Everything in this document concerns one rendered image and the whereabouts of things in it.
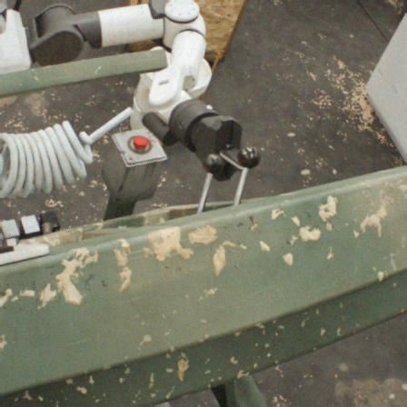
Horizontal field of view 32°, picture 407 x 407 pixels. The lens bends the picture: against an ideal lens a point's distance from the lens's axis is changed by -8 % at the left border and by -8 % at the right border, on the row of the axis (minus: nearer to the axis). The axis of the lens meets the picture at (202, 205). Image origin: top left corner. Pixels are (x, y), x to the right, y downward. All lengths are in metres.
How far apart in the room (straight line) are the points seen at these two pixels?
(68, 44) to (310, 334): 0.94
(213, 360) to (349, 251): 0.25
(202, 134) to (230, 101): 2.24
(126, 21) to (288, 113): 2.15
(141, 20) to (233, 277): 1.11
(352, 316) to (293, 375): 1.90
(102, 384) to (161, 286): 0.25
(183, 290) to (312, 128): 3.13
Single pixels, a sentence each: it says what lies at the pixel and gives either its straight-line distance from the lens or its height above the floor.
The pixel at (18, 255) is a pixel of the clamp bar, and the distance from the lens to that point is 0.57.
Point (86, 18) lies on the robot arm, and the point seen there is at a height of 1.37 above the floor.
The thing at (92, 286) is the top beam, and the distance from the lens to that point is 0.58.
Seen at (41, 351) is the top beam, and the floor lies 1.88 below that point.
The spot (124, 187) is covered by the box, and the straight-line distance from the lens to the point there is 2.03.
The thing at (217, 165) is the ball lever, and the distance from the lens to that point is 1.32.
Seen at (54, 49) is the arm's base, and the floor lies 1.32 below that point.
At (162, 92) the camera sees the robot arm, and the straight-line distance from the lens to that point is 1.50.
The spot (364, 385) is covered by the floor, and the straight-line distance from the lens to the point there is 2.98.
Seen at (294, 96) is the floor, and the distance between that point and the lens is 3.84.
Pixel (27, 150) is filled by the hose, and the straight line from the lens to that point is 0.70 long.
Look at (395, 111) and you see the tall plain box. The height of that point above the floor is 0.17.
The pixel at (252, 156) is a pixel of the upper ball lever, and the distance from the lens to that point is 1.22.
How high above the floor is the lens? 2.39
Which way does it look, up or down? 49 degrees down
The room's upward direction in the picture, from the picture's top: 24 degrees clockwise
